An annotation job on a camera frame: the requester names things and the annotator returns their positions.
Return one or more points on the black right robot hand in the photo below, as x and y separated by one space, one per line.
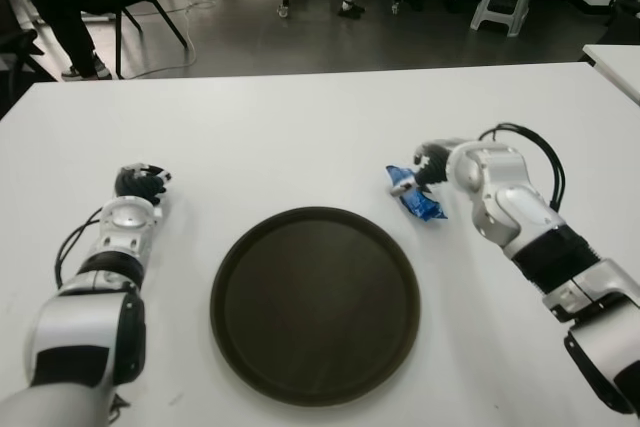
434 167

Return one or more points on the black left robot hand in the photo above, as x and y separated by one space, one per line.
140 184

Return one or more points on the blue Oreo snack pack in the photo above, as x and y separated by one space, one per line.
422 207

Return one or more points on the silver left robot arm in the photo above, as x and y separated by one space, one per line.
85 322

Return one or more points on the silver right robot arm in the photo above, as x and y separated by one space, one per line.
505 207

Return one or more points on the standing person in black trousers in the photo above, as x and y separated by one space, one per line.
70 22

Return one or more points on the black armchair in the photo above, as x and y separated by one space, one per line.
20 47

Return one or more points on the round dark brown tray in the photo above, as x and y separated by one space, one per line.
315 307

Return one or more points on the white side table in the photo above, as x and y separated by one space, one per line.
617 64

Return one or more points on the black office chair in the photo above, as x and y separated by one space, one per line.
622 22

